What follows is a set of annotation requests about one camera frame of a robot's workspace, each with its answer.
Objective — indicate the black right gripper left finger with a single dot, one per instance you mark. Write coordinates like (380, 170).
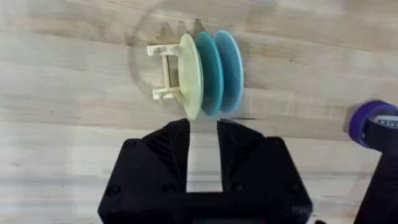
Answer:
(155, 168)

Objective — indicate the small cream peg rack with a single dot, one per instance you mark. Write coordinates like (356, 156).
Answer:
(165, 71)

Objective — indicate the teal plate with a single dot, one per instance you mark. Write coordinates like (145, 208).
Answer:
(211, 77)

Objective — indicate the blue plate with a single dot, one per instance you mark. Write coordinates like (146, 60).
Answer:
(231, 68)

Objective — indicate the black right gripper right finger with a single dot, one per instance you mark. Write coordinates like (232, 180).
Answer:
(255, 168)

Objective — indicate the cream plate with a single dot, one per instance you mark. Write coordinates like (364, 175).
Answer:
(189, 74)

